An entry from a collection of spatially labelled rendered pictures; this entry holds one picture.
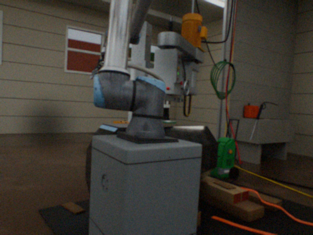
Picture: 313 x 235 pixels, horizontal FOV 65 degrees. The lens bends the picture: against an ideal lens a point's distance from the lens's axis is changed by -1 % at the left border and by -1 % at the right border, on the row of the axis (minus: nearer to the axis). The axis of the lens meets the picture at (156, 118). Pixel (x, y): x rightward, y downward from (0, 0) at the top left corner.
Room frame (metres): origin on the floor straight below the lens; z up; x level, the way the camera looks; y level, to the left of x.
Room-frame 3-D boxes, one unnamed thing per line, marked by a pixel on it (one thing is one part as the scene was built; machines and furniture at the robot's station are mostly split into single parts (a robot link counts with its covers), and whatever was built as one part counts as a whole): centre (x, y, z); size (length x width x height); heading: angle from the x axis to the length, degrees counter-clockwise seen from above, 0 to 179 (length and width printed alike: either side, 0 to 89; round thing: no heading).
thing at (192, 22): (3.03, -0.38, 1.90); 0.31 x 0.28 x 0.40; 65
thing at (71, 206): (2.27, 0.73, 0.02); 0.25 x 0.10 x 0.01; 50
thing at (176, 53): (2.32, -0.16, 1.37); 0.08 x 0.03 x 0.28; 155
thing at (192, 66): (2.78, -0.26, 1.30); 0.74 x 0.23 x 0.49; 155
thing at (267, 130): (5.18, -2.25, 0.43); 1.30 x 0.62 x 0.86; 124
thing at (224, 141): (3.75, -1.04, 0.43); 0.35 x 0.35 x 0.87; 24
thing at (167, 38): (2.75, -0.23, 1.62); 0.96 x 0.25 x 0.17; 155
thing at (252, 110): (5.29, -2.03, 1.00); 0.50 x 0.22 x 0.33; 124
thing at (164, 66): (2.51, -0.12, 1.32); 0.36 x 0.22 x 0.45; 155
